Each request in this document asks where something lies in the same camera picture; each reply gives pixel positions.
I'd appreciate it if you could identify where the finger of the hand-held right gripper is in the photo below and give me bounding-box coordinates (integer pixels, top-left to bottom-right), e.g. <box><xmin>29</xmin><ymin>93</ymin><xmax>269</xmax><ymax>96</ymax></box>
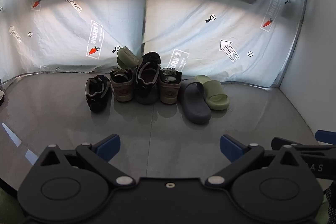
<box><xmin>316</xmin><ymin>130</ymin><xmax>336</xmax><ymax>144</ymax></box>
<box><xmin>272</xmin><ymin>137</ymin><xmax>336</xmax><ymax>155</ymax></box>

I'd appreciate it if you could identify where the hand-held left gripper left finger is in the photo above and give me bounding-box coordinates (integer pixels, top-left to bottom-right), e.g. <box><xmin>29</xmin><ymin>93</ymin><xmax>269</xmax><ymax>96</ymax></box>
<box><xmin>39</xmin><ymin>134</ymin><xmax>135</xmax><ymax>186</ymax></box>

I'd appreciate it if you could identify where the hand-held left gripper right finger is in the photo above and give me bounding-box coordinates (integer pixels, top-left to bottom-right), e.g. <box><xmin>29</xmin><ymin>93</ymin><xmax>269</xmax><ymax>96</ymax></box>
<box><xmin>205</xmin><ymin>134</ymin><xmax>301</xmax><ymax>186</ymax></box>

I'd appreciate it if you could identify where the black sneaker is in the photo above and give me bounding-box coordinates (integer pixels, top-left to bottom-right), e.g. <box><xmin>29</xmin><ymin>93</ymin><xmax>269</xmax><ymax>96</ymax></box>
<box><xmin>85</xmin><ymin>75</ymin><xmax>112</xmax><ymax>112</ymax></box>
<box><xmin>135</xmin><ymin>52</ymin><xmax>162</xmax><ymax>98</ymax></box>

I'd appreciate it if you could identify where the green slide sandal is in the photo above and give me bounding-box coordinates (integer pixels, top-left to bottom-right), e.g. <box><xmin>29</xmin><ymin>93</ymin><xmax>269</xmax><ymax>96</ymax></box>
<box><xmin>117</xmin><ymin>46</ymin><xmax>139</xmax><ymax>69</ymax></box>
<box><xmin>194</xmin><ymin>75</ymin><xmax>230</xmax><ymax>110</ymax></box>

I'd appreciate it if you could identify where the tan sneaker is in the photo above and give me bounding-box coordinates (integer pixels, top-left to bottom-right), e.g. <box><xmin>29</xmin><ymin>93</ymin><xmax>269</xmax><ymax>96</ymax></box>
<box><xmin>110</xmin><ymin>68</ymin><xmax>134</xmax><ymax>102</ymax></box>
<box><xmin>159</xmin><ymin>68</ymin><xmax>182</xmax><ymax>104</ymax></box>

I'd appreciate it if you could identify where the white printed curtain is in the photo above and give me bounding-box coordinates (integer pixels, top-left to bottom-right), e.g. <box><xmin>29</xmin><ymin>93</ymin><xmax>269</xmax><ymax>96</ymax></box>
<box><xmin>0</xmin><ymin>0</ymin><xmax>309</xmax><ymax>89</ymax></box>

